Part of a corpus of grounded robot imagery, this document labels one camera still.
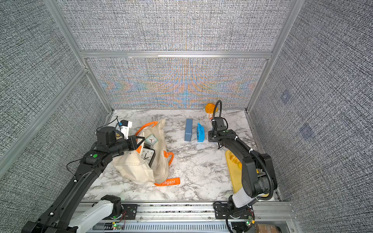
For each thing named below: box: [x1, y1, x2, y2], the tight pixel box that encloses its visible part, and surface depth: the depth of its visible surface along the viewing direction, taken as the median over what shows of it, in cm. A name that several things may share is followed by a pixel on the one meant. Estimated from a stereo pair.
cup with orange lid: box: [204, 102, 216, 120], surface depth 109 cm
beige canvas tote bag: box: [112, 118, 181, 187], surface depth 80 cm
